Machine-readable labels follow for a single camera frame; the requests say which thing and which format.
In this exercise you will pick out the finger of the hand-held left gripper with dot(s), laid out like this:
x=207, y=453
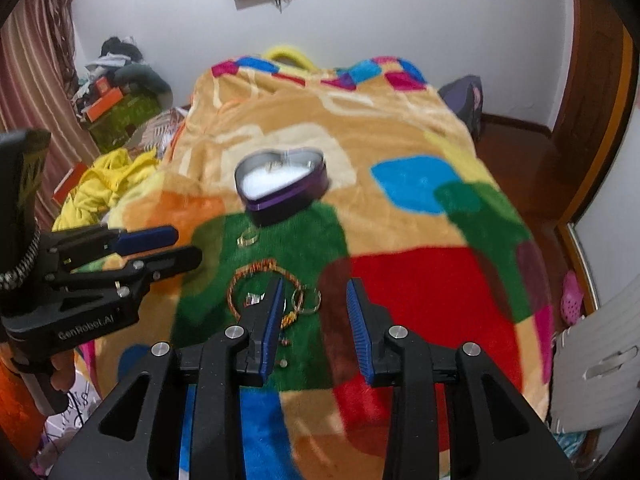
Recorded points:
x=147, y=240
x=170, y=262

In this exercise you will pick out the wooden door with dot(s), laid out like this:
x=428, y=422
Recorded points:
x=585, y=85

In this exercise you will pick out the patterned pillow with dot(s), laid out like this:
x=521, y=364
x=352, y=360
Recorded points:
x=157, y=132

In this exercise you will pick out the gold hoop earring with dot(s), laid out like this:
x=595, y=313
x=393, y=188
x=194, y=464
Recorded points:
x=318, y=301
x=293, y=301

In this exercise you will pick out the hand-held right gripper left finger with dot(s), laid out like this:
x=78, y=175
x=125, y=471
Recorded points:
x=270, y=332

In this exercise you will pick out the orange flat box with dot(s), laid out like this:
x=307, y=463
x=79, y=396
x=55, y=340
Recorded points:
x=102, y=102

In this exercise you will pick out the small silver earring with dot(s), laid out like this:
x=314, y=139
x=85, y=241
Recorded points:
x=253, y=300

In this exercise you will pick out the person's left hand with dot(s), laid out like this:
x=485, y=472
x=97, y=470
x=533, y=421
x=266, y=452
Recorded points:
x=63, y=367

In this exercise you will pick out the colourful patchwork blanket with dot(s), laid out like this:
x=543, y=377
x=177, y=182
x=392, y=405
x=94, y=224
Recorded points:
x=425, y=285

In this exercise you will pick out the red flat box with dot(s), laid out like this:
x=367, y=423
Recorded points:
x=67, y=182

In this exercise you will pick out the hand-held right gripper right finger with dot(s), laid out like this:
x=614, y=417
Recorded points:
x=359, y=332

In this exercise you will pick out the purple backpack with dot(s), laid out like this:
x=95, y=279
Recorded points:
x=464, y=100

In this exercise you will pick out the purple heart-shaped tin box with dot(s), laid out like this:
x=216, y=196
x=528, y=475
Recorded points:
x=282, y=200

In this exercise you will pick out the green cardboard box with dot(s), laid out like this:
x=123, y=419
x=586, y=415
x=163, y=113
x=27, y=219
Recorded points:
x=122, y=120

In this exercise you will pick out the yellow garment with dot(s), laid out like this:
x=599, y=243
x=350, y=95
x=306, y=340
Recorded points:
x=100, y=185

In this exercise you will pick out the striped curtain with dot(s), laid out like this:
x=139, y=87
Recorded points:
x=45, y=60

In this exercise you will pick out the pink clog shoe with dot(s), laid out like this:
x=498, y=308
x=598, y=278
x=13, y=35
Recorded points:
x=571, y=300

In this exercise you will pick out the teal cloth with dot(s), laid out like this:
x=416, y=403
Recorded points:
x=570, y=442

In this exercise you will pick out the pile of clothes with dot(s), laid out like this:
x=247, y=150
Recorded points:
x=125, y=67

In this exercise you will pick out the white printed cloth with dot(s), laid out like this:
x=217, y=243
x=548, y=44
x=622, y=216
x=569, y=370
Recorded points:
x=70, y=425

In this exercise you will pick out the white plastic folding stool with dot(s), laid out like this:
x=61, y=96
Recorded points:
x=595, y=360

